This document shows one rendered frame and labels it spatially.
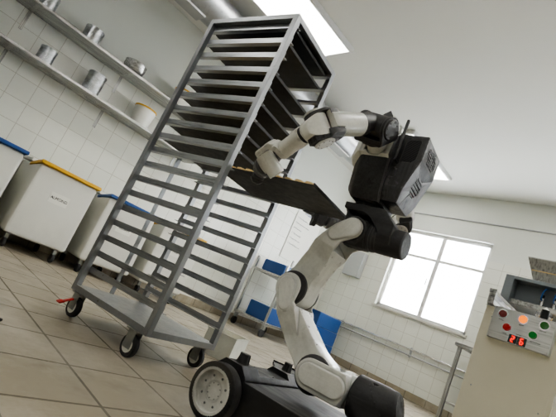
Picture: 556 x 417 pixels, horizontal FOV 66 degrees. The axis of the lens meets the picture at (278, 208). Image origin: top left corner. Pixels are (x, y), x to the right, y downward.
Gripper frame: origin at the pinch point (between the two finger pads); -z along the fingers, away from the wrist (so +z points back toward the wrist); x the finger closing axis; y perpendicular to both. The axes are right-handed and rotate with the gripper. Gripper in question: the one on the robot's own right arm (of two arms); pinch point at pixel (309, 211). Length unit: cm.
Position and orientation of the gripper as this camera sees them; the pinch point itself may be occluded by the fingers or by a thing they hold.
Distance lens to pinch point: 218.8
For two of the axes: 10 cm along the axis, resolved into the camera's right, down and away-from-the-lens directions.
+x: 4.0, -9.0, 2.0
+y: 2.1, -1.2, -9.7
